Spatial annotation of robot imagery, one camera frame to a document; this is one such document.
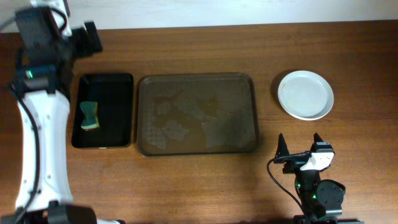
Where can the brown serving tray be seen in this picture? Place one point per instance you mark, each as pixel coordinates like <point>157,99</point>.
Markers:
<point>186,114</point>

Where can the white plate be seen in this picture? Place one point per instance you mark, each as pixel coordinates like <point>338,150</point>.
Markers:
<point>305,95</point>

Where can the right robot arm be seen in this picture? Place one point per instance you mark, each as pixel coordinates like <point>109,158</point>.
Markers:
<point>319,200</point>

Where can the green yellow sponge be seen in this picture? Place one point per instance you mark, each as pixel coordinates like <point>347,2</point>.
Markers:
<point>90,113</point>

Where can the black rectangular sponge tray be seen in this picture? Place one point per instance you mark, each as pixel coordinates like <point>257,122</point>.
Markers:
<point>113,93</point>

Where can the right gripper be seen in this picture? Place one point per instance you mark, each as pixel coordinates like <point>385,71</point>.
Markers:
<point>296,158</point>

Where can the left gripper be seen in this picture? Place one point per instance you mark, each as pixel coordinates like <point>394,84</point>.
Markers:
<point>90,37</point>

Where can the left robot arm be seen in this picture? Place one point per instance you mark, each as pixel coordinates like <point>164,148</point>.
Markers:
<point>41,87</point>

